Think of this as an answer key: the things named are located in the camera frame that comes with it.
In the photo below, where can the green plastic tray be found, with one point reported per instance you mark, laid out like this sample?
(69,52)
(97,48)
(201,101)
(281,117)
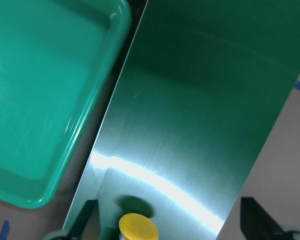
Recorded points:
(55,57)

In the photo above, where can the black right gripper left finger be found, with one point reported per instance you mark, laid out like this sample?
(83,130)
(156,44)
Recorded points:
(87,224)

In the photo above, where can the green conveyor belt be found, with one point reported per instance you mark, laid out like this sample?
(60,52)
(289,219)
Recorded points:
(201,88)

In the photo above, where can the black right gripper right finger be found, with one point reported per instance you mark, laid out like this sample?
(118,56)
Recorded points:
(256,224)

